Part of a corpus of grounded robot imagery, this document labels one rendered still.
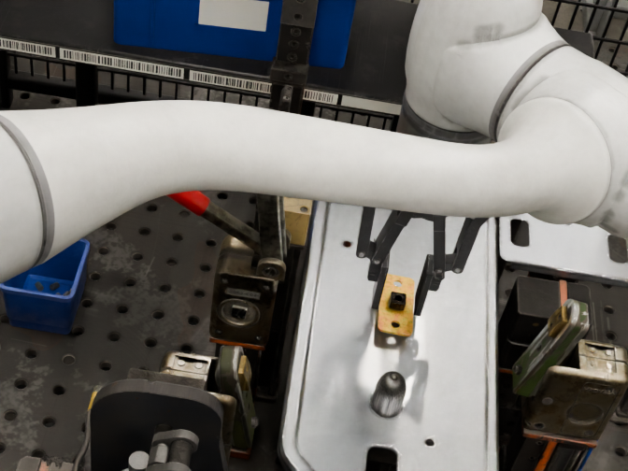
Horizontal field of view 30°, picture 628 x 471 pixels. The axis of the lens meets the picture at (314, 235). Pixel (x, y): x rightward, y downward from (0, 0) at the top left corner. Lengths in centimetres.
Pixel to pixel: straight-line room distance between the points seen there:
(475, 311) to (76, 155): 70
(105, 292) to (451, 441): 64
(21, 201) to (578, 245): 88
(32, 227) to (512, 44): 45
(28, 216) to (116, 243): 104
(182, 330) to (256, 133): 86
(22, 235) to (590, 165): 43
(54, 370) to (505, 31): 85
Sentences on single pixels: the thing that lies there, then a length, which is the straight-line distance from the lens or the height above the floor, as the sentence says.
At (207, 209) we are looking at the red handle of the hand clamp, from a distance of 121.
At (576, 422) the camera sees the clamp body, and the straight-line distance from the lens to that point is 132.
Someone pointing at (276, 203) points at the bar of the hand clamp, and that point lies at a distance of 117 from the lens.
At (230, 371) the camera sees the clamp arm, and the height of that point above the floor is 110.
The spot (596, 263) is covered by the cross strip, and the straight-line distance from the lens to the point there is 143.
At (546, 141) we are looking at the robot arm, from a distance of 90.
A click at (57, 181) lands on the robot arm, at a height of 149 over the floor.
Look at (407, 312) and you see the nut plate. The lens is 129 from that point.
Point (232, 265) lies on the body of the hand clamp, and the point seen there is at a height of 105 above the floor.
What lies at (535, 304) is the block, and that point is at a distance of 138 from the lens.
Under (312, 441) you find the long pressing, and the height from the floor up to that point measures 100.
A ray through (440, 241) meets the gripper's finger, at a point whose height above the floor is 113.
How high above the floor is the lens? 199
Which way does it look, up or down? 47 degrees down
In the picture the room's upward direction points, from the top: 11 degrees clockwise
